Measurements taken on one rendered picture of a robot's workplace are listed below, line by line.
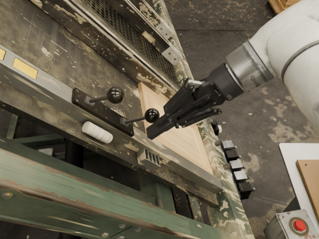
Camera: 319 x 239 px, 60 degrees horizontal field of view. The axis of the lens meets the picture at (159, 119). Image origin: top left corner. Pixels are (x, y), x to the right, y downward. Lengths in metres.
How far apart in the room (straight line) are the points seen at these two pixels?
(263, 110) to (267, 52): 2.31
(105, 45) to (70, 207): 0.62
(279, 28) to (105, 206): 0.45
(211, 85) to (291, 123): 2.28
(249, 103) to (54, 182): 2.50
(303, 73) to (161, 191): 0.58
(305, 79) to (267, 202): 1.83
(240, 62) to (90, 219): 0.42
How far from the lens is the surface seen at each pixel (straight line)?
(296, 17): 0.55
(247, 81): 0.55
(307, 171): 1.51
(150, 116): 0.66
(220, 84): 0.56
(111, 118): 0.72
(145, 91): 1.07
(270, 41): 0.54
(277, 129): 2.71
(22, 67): 0.64
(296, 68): 0.49
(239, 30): 3.96
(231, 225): 1.12
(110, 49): 1.00
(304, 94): 0.47
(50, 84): 0.66
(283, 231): 1.14
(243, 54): 0.55
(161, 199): 0.88
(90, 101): 0.67
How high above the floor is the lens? 1.91
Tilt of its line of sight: 48 degrees down
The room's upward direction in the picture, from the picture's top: straight up
